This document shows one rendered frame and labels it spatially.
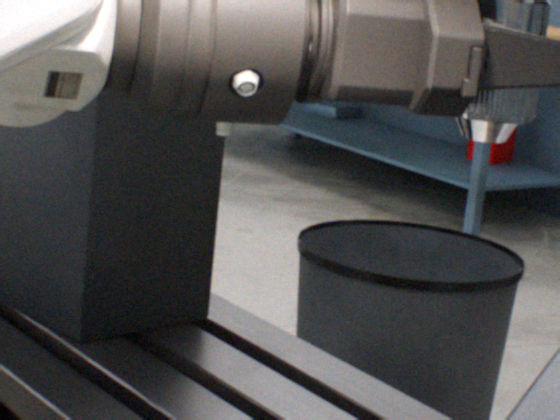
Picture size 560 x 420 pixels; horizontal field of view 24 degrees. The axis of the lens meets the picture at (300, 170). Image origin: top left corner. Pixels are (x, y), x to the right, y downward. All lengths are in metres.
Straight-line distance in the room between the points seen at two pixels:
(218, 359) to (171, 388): 0.07
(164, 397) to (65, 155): 0.19
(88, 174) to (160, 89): 0.33
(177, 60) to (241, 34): 0.03
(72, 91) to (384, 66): 0.14
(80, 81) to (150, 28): 0.04
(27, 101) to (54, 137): 0.31
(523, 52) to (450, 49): 0.05
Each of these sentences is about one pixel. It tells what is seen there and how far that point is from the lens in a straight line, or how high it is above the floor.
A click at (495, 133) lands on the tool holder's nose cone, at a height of 1.20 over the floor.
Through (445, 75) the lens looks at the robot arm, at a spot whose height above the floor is 1.23.
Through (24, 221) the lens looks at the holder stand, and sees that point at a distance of 0.98.
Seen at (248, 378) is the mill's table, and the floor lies 0.99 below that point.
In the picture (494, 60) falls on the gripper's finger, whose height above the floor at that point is 1.24.
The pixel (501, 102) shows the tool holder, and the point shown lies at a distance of 0.64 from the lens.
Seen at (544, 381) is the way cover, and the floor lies 0.97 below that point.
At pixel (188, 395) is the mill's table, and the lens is 0.86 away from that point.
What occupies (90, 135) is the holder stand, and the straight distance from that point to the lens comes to 0.90.
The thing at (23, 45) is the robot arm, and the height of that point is 1.23.
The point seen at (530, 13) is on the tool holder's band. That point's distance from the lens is 0.64.
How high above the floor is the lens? 1.30
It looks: 11 degrees down
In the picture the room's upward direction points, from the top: 6 degrees clockwise
